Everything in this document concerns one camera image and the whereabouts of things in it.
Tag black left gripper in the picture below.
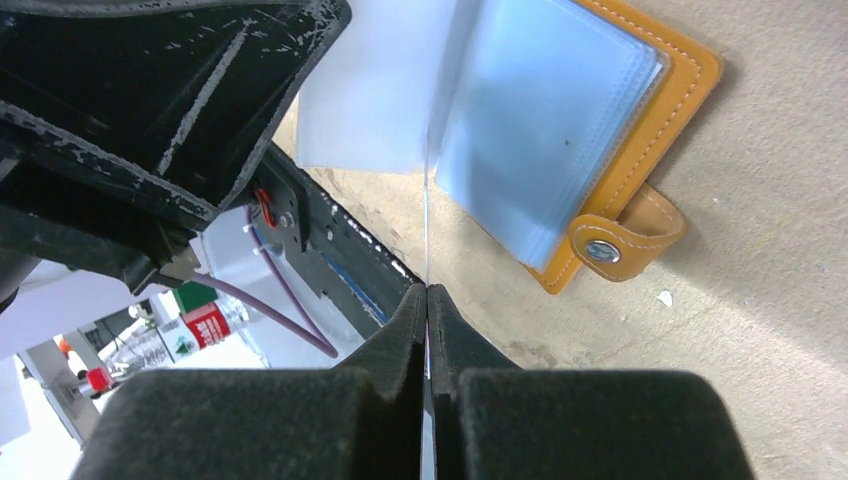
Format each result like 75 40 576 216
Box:
1 1 352 294

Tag yellow leather card holder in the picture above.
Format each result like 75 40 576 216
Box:
296 1 723 294

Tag red white bottle background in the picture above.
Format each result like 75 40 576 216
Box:
157 297 249 361

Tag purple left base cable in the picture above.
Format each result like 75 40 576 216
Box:
192 205 339 360

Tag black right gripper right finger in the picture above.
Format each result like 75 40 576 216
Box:
427 285 753 479

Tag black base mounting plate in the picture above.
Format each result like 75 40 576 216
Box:
253 146 421 339

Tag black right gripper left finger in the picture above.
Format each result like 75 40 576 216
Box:
73 284 427 479

